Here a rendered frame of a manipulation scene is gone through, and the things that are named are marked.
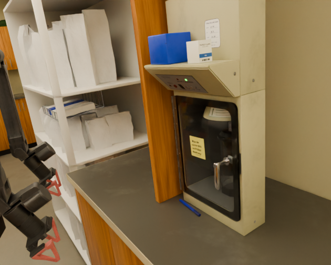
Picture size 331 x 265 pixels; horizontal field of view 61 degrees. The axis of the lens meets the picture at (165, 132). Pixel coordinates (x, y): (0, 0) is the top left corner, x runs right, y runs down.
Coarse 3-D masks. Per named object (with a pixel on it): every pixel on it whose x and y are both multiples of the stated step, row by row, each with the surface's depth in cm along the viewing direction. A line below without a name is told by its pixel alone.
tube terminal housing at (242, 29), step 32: (192, 0) 85; (224, 0) 75; (256, 0) 75; (192, 32) 88; (224, 32) 78; (256, 32) 78; (256, 64) 80; (192, 96) 96; (224, 96) 84; (256, 96) 83; (256, 128) 86; (256, 160) 89; (256, 192) 92; (224, 224) 100; (256, 224) 95
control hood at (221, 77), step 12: (216, 60) 80; (228, 60) 76; (156, 72) 92; (168, 72) 87; (180, 72) 82; (192, 72) 77; (204, 72) 73; (216, 72) 72; (228, 72) 74; (204, 84) 80; (216, 84) 76; (228, 84) 75; (228, 96) 80
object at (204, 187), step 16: (176, 96) 102; (192, 112) 96; (208, 112) 90; (224, 112) 84; (192, 128) 99; (208, 128) 92; (224, 128) 85; (208, 144) 94; (224, 144) 87; (192, 160) 104; (208, 160) 96; (192, 176) 106; (208, 176) 98; (224, 176) 91; (192, 192) 109; (208, 192) 101; (224, 192) 93; (224, 208) 95; (240, 208) 90
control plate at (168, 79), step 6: (162, 78) 94; (168, 78) 91; (174, 78) 88; (180, 78) 86; (186, 78) 83; (192, 78) 81; (168, 84) 97; (174, 84) 93; (186, 84) 88; (192, 84) 85; (198, 84) 82; (186, 90) 93; (192, 90) 90; (198, 90) 87; (204, 90) 84
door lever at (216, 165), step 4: (224, 160) 88; (228, 160) 87; (216, 164) 85; (220, 164) 86; (228, 164) 88; (216, 168) 86; (216, 172) 86; (220, 172) 87; (216, 176) 86; (220, 176) 87; (216, 180) 87; (220, 180) 87; (216, 184) 87; (220, 184) 88; (216, 188) 88; (220, 188) 88
